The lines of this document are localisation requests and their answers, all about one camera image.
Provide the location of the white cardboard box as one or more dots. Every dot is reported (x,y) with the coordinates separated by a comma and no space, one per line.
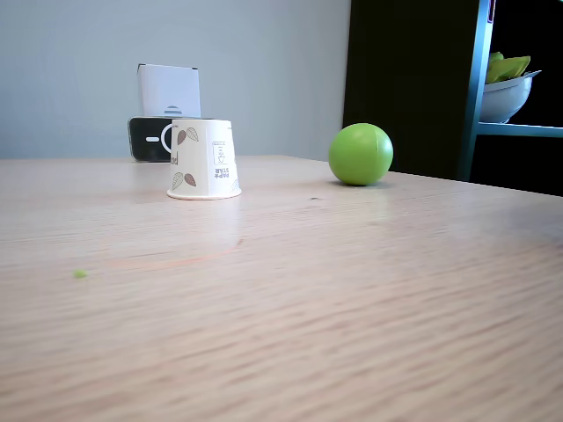
(169,88)

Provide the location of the white bowl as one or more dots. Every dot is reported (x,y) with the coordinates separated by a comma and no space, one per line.
(506,99)

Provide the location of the green items in bowl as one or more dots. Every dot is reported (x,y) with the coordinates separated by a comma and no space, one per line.
(508,68)

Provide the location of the dark cabinet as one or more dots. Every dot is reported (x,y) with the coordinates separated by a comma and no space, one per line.
(409,88)

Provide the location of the teal metal shelf frame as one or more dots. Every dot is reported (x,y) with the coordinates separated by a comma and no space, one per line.
(477,88)

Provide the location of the small green crumb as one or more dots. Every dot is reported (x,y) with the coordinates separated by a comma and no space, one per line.
(80,274)

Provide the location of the green foam ball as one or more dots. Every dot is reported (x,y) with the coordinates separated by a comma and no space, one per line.
(360,154)

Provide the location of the white leaf-print paper cup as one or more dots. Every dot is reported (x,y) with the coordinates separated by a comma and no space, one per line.
(204,162)

